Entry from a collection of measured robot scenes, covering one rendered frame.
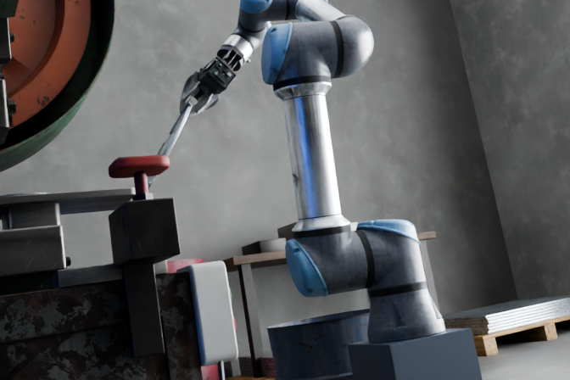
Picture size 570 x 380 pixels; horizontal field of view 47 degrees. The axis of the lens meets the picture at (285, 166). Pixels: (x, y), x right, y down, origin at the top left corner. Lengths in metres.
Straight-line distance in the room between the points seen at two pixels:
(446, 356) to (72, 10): 1.12
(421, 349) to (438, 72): 5.25
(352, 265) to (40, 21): 0.92
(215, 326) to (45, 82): 0.84
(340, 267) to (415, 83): 4.97
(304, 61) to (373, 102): 4.54
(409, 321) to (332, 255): 0.19
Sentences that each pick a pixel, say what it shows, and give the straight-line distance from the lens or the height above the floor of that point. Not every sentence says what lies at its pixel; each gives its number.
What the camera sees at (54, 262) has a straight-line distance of 0.92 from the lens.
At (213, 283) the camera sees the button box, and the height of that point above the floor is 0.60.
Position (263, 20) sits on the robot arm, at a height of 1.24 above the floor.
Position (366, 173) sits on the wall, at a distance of 5.55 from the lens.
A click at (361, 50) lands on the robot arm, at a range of 1.33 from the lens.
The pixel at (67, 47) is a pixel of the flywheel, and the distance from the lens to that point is 1.62.
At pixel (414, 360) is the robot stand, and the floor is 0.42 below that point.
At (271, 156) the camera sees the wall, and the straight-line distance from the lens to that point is 5.13.
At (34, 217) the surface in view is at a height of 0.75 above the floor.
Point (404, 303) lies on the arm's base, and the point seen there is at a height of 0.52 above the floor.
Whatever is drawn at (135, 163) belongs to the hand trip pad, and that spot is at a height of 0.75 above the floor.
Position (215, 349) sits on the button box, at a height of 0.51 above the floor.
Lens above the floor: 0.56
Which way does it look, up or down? 11 degrees up
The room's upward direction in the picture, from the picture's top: 10 degrees counter-clockwise
